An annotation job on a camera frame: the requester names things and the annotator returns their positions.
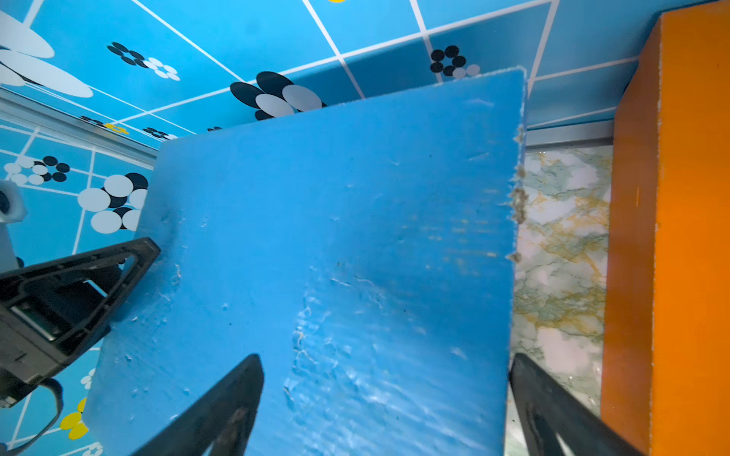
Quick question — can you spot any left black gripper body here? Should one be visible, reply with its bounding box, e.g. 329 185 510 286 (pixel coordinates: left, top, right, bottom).
1 273 114 409

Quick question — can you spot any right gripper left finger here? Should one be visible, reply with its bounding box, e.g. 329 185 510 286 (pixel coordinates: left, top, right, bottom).
136 353 264 456

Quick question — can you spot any left black camera cable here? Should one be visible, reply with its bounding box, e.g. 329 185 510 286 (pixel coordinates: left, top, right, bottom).
0 378 65 456

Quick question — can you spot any left aluminium corner post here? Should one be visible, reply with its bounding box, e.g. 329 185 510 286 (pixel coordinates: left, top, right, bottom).
1 89 157 169

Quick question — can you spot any blue shoebox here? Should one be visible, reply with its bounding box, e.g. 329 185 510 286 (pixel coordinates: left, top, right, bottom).
83 67 526 455

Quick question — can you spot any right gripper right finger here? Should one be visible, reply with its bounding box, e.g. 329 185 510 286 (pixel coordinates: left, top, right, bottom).
509 353 643 456

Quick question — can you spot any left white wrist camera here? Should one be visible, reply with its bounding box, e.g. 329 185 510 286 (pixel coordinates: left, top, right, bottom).
0 180 28 274

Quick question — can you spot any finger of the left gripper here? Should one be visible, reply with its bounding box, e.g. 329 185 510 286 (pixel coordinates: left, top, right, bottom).
1 237 161 336

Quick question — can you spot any orange shoebox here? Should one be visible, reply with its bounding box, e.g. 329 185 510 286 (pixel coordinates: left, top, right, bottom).
601 1 729 455

